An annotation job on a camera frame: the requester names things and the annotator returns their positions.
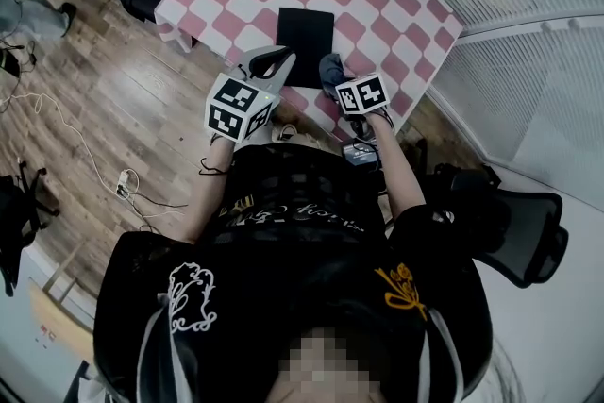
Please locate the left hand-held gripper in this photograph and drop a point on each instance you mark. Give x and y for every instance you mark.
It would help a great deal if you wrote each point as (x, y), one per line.
(236, 106)

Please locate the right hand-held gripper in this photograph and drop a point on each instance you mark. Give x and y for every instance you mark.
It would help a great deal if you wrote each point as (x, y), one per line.
(363, 94)

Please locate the blue-grey cloth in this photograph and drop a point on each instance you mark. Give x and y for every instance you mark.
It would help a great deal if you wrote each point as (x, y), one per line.
(332, 71)

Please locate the black cloth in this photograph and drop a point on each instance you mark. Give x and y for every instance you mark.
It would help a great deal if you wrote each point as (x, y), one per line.
(307, 33)

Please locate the person's right forearm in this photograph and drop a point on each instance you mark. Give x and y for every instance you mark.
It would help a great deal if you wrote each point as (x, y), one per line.
(401, 170)

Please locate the person's left forearm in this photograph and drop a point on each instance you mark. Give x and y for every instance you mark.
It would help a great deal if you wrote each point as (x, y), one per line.
(210, 198)

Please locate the white window blinds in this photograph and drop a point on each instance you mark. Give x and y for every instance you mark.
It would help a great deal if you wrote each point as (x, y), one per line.
(519, 5)

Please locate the white power strip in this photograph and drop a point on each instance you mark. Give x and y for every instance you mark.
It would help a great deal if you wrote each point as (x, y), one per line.
(123, 184)

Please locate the person's black printed shirt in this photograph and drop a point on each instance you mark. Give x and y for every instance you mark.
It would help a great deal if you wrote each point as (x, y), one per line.
(292, 278)

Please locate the black mesh office chair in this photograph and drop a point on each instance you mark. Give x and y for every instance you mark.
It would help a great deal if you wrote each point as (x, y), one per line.
(528, 236)

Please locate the black swivel chair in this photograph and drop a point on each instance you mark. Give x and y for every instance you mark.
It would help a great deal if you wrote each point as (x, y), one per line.
(19, 212)

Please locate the light wooden desk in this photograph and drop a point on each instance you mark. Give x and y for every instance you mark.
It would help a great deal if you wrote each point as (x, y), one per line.
(61, 325)

